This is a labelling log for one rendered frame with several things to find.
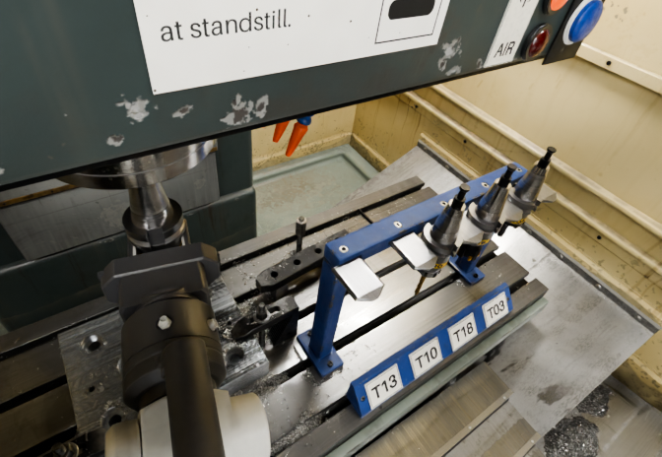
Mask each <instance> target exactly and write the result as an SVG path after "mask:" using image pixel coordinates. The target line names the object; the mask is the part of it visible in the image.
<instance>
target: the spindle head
mask: <svg viewBox="0 0 662 457"><path fill-rule="evenodd" d="M508 1H509V0H450V1H449V4H448V7H447V11H446V14H445V17H444V21H443V24H442V28H441V31H440V34H439V38H438V41H437V44H434V45H428V46H423V47H417V48H411V49H406V50H400V51H395V52H389V53H383V54H378V55H372V56H368V57H362V58H356V59H351V60H345V61H339V62H334V63H328V64H323V65H317V66H311V67H306V68H300V69H295V70H290V71H284V72H279V73H273V74H268V75H262V76H256V77H251V78H245V79H240V80H234V81H228V82H223V83H218V84H212V85H207V86H201V87H196V88H190V89H184V90H179V91H173V92H168V93H162V94H156V95H154V94H153V90H152V85H151V80H150V76H149V71H148V66H147V62H146V57H145V52H144V47H143V43H142V38H141V34H140V30H139V25H138V20H137V15H136V11H135V6H134V1H133V0H0V192H2V191H6V190H10V189H14V188H18V187H22V186H26V185H31V184H35V183H39V182H43V181H46V180H50V179H54V178H58V177H62V176H66V175H70V174H74V173H78V172H82V171H86V170H90V169H95V168H99V167H103V166H107V165H111V164H115V163H122V162H126V161H130V160H134V159H138V158H142V157H145V156H149V155H154V154H158V153H162V152H166V151H170V150H174V149H178V148H182V147H186V146H190V145H194V144H198V143H202V142H206V141H210V140H215V139H219V138H223V137H227V136H230V135H234V134H238V133H242V132H246V131H250V130H254V129H258V128H262V127H266V126H270V125H274V124H279V123H283V122H287V121H291V120H295V119H299V118H303V117H307V116H310V115H314V114H318V113H322V112H326V111H330V110H334V109H339V108H343V107H347V106H351V105H355V104H359V103H363V102H367V101H371V100H375V99H379V98H386V97H390V96H394V95H398V94H403V93H406V92H410V91H414V90H418V89H422V88H426V87H430V86H434V85H438V84H442V83H446V82H450V81H454V80H458V79H463V78H467V77H471V76H475V75H479V74H483V73H487V72H491V71H494V70H498V69H502V68H506V67H510V66H514V65H518V64H522V63H527V62H526V61H524V60H522V58H521V49H522V46H523V43H524V41H525V40H526V38H527V36H528V35H529V33H530V32H531V31H533V30H534V29H535V28H536V27H537V26H539V25H540V24H542V23H549V24H551V25H552V30H553V31H552V36H551V39H550V41H549V43H548V44H547V46H546V48H545V49H544V50H543V52H542V53H541V54H540V55H539V56H538V57H537V58H535V59H534V60H532V61H535V60H539V59H543V58H545V56H546V54H547V52H548V50H549V48H550V46H551V44H552V42H553V40H554V38H555V36H556V34H557V32H558V30H559V28H560V26H561V24H562V22H563V19H564V17H565V15H566V13H567V11H568V9H569V7H570V5H571V3H572V1H573V0H568V1H567V3H566V4H565V5H564V7H563V8H562V9H561V10H560V11H558V12H557V13H556V14H554V15H552V16H548V15H546V14H544V12H543V2H544V0H539V1H538V4H537V6H536V8H535V11H534V13H533V15H532V17H531V20H530V22H529V24H528V26H527V29H526V31H525V33H524V35H523V37H522V39H521V41H520V43H519V46H518V48H517V50H516V53H515V55H514V57H513V59H512V61H511V62H507V63H503V64H499V65H495V66H491V67H487V68H485V67H483V66H484V64H485V61H486V59H487V56H488V54H489V51H490V49H491V46H492V44H493V41H494V39H495V36H496V33H497V29H498V27H499V24H500V22H501V19H502V17H503V14H504V12H505V9H506V7H507V4H508Z"/></svg>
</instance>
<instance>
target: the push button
mask: <svg viewBox="0 0 662 457"><path fill-rule="evenodd" d="M603 8H604V6H603V2H602V1H601V0H591V1H590V2H588V3H587V4H586V5H585V6H584V7H583V8H582V9H581V11H580V12H579V13H578V15H577V16H576V18H575V19H574V21H573V23H572V25H571V27H570V29H569V33H568V39H569V41H572V42H574V43H576V42H579V41H582V40H584V39H585V38H586V37H587V36H588V35H589V34H590V33H591V32H592V31H593V29H594V28H595V26H596V25H597V23H598V22H599V20H600V18H601V15H602V13H603Z"/></svg>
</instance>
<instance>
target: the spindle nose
mask: <svg viewBox="0 0 662 457"><path fill-rule="evenodd" d="M215 142H216V139H215V140H210V141H206V142H202V143H198V144H194V145H190V146H186V147H182V148H178V149H174V150H170V151H166V152H162V153H158V154H154V155H149V156H145V157H142V158H138V159H134V160H130V161H126V162H122V163H115V164H111V165H107V166H103V167H99V168H95V169H90V170H86V171H82V172H78V173H74V174H70V175H66V176H62V177H58V178H55V179H57V180H60V181H62V182H65V183H68V184H71V185H75V186H79V187H85V188H92V189H100V190H123V189H133V188H140V187H145V186H150V185H154V184H157V183H161V182H164V181H167V180H169V179H172V178H174V177H177V176H179V175H181V174H183V173H184V172H186V171H187V170H189V169H190V168H192V167H193V166H195V165H197V164H198V163H200V162H201V161H202V160H204V159H205V158H206V156H207V155H208V154H209V153H210V152H211V150H212V148H213V147H214V145H215Z"/></svg>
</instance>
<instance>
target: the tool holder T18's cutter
mask: <svg viewBox="0 0 662 457"><path fill-rule="evenodd" d="M483 246H484V245H480V246H472V245H470V244H461V246H460V248H459V249H458V251H457V253H456V254H457V255H458V256H459V257H460V258H462V257H463V256H464V257H467V258H468V259H467V261H473V260H476V258H477V256H479V255H480V253H481V252H480V251H481V250H482V248H483Z"/></svg>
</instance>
